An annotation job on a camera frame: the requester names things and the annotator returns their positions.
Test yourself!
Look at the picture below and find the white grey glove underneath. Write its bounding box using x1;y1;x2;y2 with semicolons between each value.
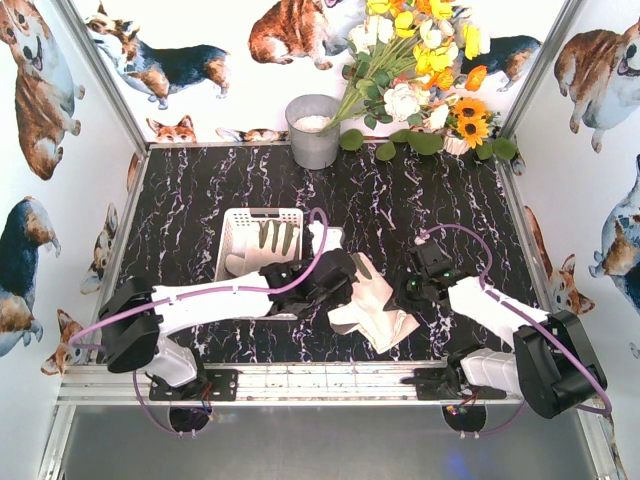
329;252;401;334

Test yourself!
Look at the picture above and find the white glove green trim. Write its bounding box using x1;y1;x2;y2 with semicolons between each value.
225;219;300;277

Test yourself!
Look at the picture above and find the white grey glove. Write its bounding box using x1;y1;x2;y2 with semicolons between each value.
328;301;419;354

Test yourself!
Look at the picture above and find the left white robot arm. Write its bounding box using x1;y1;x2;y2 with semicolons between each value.
100;221;355;389

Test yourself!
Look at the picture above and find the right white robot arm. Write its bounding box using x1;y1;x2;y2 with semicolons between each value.
385;240;611;419

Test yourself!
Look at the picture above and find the white perforated storage basket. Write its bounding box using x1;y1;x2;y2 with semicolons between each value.
213;208;303;321

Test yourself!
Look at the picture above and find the small white sunflower pot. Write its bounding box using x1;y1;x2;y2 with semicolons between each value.
443;133;470;156

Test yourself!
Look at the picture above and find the grey metal bucket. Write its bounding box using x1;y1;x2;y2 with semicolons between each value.
285;94;340;170

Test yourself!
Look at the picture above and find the artificial flower bouquet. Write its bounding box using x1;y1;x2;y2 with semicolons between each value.
333;1;536;161

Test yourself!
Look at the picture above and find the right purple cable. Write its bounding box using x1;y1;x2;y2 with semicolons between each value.
417;223;614;436

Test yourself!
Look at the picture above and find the purple cable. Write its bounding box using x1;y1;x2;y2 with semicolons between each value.
417;223;614;436
67;207;331;436

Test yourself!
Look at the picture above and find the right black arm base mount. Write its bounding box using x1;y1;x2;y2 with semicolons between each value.
400;348;507;400

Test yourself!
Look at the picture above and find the aluminium front rail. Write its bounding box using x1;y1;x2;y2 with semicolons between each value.
57;362;601;407

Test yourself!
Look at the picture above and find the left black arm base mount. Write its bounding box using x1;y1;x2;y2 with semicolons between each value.
149;368;239;402

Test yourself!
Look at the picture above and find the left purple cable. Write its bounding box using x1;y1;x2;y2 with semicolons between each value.
67;207;331;436

